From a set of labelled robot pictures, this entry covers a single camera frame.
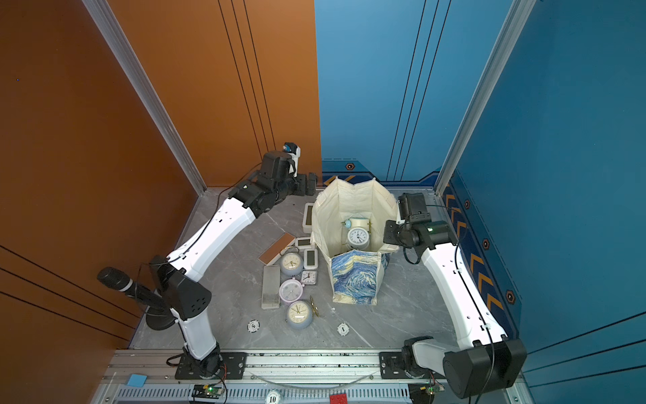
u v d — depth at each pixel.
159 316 0.82
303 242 1.00
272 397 0.63
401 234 0.63
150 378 0.73
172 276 0.45
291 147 0.67
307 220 1.03
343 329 0.80
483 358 0.37
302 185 0.69
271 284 0.87
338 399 0.67
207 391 0.71
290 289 0.86
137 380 0.71
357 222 0.99
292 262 0.91
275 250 0.96
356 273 0.73
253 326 0.81
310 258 0.94
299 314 0.79
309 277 0.89
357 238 0.92
